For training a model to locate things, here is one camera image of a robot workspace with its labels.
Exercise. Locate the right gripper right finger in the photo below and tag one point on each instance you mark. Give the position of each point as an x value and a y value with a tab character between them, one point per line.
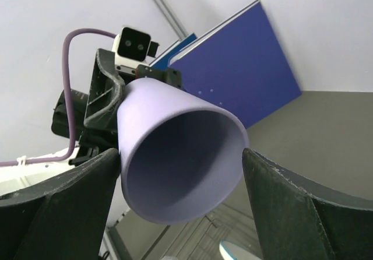
297	218

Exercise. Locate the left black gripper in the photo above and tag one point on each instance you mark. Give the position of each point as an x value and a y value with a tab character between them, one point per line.
107	85

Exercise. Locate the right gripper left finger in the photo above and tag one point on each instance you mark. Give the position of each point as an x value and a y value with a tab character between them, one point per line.
62	217

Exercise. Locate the lilac plastic cup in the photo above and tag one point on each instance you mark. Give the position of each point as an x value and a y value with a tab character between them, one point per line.
181	156

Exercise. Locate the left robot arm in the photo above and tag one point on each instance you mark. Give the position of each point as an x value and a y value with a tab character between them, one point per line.
88	143

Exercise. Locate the white plate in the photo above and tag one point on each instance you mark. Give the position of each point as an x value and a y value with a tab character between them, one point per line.
231	251

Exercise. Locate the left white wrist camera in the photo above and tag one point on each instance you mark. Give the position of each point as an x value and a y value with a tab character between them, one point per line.
131	47

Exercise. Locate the blue ring binder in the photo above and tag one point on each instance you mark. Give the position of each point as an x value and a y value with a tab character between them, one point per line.
162	61

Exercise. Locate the black wire dish rack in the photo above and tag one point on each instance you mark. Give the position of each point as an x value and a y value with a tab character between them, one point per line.
135	238

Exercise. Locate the purple ring binder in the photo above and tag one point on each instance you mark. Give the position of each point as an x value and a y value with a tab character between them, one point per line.
239	65

